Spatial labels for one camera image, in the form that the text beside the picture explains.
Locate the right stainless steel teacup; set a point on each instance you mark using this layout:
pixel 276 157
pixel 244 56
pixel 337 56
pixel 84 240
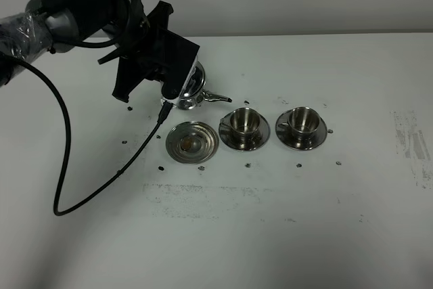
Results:
pixel 301 122

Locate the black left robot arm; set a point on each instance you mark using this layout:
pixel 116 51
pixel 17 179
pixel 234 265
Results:
pixel 57 26

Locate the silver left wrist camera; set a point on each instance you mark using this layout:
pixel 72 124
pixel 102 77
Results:
pixel 179 59

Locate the stainless steel teacup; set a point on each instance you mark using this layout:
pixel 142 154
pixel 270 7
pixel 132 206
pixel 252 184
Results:
pixel 240 124
pixel 301 122

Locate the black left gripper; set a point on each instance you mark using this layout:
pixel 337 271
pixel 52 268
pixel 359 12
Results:
pixel 142 58

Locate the stainless steel teapot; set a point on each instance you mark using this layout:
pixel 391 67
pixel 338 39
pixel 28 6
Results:
pixel 195 93

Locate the left steel cup saucer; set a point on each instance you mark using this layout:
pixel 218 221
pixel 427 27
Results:
pixel 244 143

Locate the steel cup saucer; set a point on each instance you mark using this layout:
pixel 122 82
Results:
pixel 285 135
pixel 244 143

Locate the left stainless steel teacup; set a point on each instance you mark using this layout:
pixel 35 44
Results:
pixel 240 124

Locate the steel teapot saucer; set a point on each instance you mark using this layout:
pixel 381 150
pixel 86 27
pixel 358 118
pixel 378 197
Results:
pixel 192 142

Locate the right steel cup saucer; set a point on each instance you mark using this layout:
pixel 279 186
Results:
pixel 285 135

